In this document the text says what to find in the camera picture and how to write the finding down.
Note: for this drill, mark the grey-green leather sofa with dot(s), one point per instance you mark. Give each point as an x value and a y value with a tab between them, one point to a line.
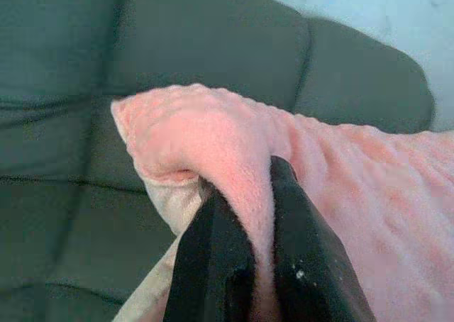
177	52

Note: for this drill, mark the pink fluffy pillow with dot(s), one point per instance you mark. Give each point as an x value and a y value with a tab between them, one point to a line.
372	194

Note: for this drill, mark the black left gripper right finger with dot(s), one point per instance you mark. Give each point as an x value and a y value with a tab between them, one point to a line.
312	265

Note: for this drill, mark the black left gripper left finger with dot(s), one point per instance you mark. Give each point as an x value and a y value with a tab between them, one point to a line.
209	258

